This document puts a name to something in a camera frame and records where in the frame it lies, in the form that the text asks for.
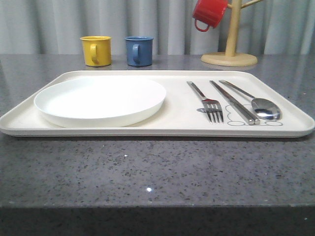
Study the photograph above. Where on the steel fork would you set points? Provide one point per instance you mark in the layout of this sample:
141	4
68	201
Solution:
212	107

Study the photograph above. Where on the white round plate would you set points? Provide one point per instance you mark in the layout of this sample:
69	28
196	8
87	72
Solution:
100	102

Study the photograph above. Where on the steel spoon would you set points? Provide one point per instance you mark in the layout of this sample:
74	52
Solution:
264	108

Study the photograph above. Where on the cream rabbit print tray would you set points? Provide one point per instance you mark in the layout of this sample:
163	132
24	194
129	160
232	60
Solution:
181	114

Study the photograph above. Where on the blue enamel mug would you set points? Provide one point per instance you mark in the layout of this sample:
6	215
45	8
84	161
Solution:
139	50

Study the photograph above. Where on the yellow enamel mug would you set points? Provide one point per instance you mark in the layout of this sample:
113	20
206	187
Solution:
96	50

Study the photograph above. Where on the wooden mug tree stand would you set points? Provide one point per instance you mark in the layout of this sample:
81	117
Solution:
230	57

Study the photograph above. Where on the red enamel mug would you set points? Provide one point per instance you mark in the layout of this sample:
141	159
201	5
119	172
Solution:
210	12

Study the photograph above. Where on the grey curtain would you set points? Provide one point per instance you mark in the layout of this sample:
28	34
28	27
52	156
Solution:
270	27

